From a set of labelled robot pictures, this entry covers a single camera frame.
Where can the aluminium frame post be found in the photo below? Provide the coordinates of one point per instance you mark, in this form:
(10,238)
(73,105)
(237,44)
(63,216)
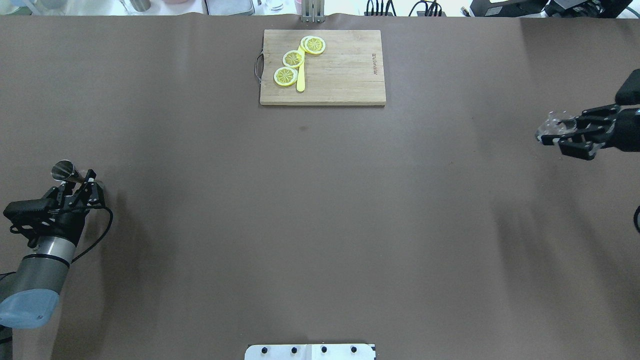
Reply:
(312,11)

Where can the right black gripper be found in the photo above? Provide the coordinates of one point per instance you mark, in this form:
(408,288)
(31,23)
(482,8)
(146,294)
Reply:
(628,131)

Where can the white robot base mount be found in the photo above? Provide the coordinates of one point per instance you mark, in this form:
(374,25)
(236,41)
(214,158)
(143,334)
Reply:
(311,351)

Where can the lemon slice near handle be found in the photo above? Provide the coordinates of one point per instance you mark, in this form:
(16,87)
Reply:
(285,76)

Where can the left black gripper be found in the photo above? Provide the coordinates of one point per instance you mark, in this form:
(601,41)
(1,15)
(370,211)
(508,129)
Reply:
(64,225)

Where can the clear glass measuring cup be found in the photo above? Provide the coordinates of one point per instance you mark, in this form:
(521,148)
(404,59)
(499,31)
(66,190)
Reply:
(557,124)

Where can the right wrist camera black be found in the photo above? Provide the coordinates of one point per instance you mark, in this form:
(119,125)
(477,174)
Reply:
(629,92)

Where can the bamboo cutting board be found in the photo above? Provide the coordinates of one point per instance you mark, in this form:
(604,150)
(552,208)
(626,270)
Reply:
(350,71)

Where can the steel double jigger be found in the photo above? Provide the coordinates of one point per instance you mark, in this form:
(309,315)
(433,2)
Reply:
(64,168)

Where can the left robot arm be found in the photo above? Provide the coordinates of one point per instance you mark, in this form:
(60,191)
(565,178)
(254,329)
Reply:
(30,295)

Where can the middle lemon slice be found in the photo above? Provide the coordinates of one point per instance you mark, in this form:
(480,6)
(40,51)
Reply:
(293,58)

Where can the lemon slice at knife end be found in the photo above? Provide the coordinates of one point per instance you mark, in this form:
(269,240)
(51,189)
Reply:
(313,45)

